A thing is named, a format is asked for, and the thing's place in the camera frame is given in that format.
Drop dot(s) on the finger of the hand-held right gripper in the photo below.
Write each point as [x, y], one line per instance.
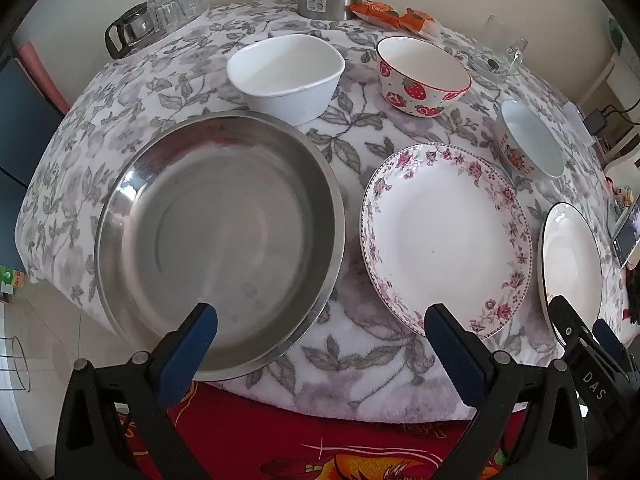
[567, 325]
[612, 342]

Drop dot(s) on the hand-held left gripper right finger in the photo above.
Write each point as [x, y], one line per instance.
[457, 360]

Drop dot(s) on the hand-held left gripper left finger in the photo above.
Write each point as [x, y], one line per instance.
[192, 350]

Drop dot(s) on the black rimmed white plate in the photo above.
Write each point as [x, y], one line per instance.
[570, 255]

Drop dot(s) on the stainless steel basin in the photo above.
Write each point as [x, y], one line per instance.
[225, 240]

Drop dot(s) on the pink floral rim plate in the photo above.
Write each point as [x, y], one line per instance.
[440, 230]

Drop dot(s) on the small white bowl orange print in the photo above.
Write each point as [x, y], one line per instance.
[530, 140]

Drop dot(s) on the strawberry print bowl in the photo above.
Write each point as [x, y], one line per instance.
[415, 90]

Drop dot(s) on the large plain white bowl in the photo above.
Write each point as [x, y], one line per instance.
[285, 75]

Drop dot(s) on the smartphone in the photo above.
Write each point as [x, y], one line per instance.
[630, 237]

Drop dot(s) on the green box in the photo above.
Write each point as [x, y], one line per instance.
[11, 282]

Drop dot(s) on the black charger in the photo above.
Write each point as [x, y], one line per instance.
[596, 120]

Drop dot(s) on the white cabinet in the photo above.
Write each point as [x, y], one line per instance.
[617, 80]

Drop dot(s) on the grey floral blanket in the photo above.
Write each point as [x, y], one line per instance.
[350, 125]

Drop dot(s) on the clear glass mug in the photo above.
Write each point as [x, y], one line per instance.
[500, 55]

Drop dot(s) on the dark blue panel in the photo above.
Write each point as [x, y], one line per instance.
[20, 120]

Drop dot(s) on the pink board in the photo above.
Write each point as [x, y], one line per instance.
[40, 75]

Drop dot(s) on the orange snack packet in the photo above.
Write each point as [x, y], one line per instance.
[417, 22]
[372, 14]

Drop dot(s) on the clear glass cup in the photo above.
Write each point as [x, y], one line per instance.
[169, 12]
[191, 1]

